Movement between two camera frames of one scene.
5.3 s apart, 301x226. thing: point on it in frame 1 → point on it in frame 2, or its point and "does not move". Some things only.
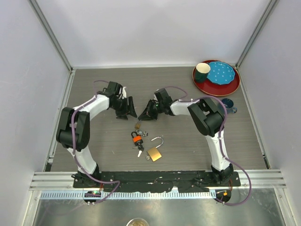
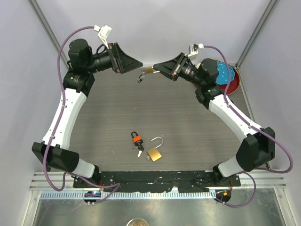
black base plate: [156, 181] does not move
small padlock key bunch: [144, 133] → [141, 76]
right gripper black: [148, 115] → [172, 69]
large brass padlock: [154, 152] does not move
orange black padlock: [137, 140] does not move
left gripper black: [122, 114] → [121, 62]
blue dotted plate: [220, 73] does not move
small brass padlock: [138, 125] → [149, 70]
